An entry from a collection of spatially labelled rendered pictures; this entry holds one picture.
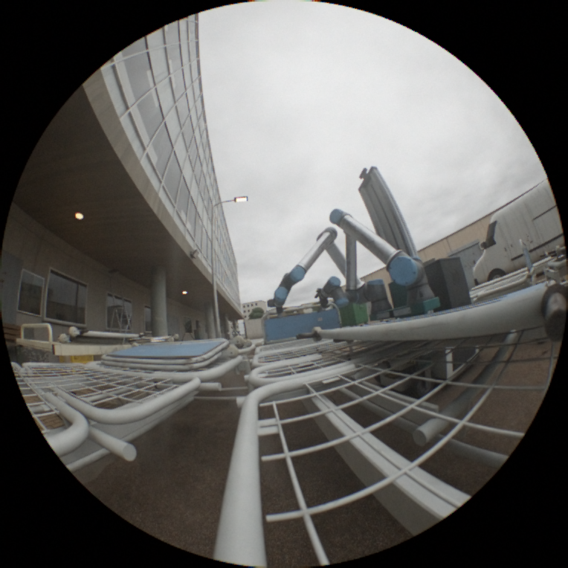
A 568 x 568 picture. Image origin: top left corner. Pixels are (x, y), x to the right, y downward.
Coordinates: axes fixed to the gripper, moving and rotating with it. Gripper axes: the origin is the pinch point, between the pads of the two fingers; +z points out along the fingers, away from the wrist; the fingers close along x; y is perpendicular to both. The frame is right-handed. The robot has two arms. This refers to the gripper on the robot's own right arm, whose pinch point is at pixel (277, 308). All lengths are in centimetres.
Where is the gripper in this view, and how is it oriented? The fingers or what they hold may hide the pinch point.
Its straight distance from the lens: 155.4
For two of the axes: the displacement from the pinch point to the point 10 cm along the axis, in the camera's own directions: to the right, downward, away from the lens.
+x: -1.8, -9.0, 4.0
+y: 9.8, -1.2, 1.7
